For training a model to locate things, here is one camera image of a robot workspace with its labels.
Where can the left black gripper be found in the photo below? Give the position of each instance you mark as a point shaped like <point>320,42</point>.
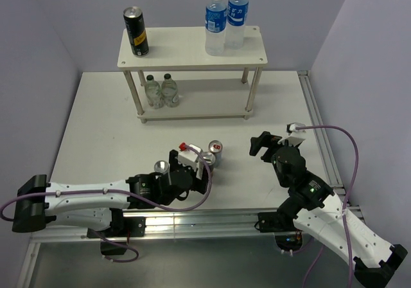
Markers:
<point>199,184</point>

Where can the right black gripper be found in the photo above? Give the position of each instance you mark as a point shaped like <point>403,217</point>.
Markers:
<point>266,139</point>

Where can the black yellow-label can front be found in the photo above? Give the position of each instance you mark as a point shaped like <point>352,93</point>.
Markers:
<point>210,159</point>

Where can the black yellow-label can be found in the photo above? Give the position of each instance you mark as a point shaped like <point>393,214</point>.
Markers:
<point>210,159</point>
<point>135,26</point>

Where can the silver blue slim can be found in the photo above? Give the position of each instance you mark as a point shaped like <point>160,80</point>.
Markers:
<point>161,166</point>

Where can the silver red-tab slim can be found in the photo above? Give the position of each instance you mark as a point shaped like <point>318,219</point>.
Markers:
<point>216,147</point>

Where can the blue-label water bottle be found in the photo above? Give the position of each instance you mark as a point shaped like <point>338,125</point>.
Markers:
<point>237,11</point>
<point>215,23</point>

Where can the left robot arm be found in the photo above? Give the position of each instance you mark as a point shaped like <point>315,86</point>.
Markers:
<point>99,207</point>

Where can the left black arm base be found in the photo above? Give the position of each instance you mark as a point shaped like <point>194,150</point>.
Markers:
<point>114,241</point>

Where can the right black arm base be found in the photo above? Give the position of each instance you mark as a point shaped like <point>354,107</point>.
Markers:
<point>287,236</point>

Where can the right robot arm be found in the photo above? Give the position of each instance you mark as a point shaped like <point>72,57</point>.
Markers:
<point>315,208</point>

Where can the beige two-tier wooden shelf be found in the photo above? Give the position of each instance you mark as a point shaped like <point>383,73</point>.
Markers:
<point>222,86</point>

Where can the clear green-label bottle right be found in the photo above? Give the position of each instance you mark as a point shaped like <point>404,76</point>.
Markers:
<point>170,91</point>

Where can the clear green-label bottle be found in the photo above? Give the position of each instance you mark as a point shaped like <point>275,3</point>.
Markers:
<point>170,91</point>
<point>153,93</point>

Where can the clear green-label bottle left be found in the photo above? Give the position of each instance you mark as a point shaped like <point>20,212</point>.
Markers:
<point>153,93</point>

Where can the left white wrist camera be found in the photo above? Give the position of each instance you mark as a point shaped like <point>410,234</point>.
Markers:
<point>187,157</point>

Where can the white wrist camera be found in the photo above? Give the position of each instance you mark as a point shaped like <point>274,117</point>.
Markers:
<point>293,133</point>
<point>187,157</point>

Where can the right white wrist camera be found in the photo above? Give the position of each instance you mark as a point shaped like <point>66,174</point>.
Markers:
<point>293,133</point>

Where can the aluminium right side rail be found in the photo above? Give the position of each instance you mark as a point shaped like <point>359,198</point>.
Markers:
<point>332,173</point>

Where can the aluminium rail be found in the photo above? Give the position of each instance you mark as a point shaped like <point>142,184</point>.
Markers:
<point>195,224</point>
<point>332,173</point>

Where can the aluminium front rail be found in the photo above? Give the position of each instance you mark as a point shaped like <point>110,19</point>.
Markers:
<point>195,224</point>

